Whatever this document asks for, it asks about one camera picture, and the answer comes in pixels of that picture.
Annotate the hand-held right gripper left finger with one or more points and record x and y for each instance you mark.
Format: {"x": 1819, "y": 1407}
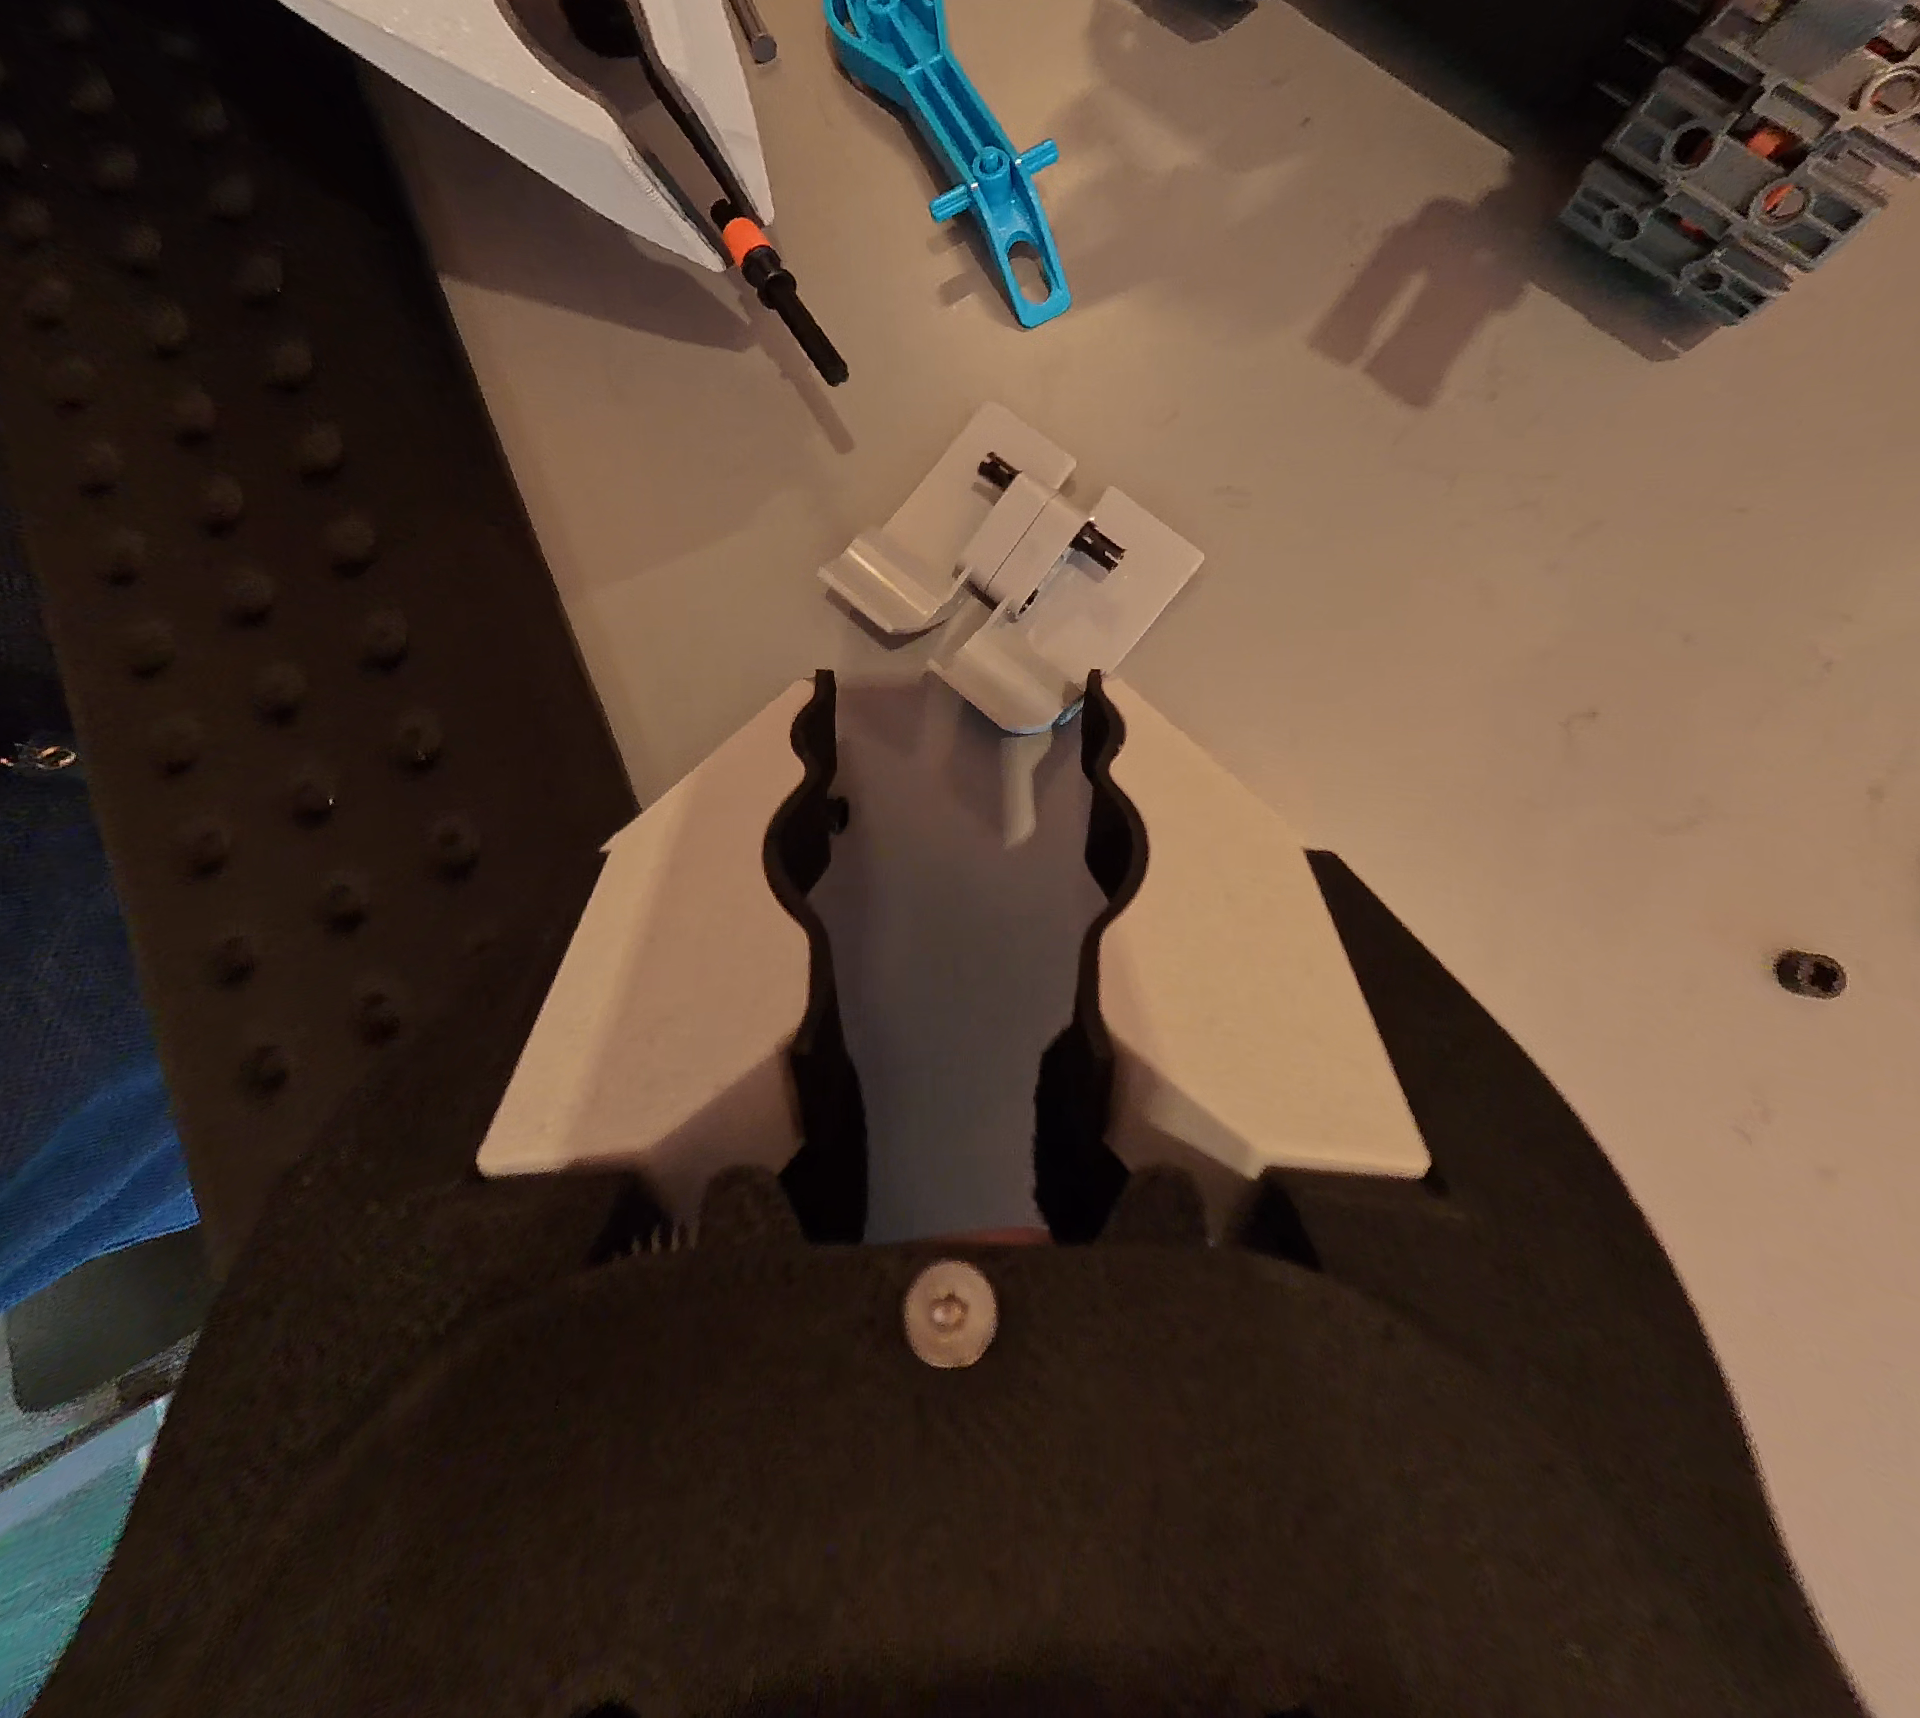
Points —
{"x": 661, "y": 1028}

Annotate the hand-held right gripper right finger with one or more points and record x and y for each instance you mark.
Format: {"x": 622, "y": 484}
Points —
{"x": 1245, "y": 1028}

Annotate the orange bush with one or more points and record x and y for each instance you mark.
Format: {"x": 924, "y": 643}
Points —
{"x": 740, "y": 245}

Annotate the blue plastic separator tool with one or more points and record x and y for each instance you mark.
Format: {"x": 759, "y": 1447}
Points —
{"x": 944, "y": 99}

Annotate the black axle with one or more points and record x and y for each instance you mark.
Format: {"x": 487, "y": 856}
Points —
{"x": 802, "y": 323}

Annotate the grey panel hinge assembly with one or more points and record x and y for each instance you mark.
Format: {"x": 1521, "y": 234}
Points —
{"x": 1021, "y": 548}

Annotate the short dark grey axle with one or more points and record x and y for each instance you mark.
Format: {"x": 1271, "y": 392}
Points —
{"x": 742, "y": 5}

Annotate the black dimpled pad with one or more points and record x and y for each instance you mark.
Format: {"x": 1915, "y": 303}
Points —
{"x": 300, "y": 622}

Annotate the small black bush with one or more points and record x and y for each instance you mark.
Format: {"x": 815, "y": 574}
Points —
{"x": 1811, "y": 972}

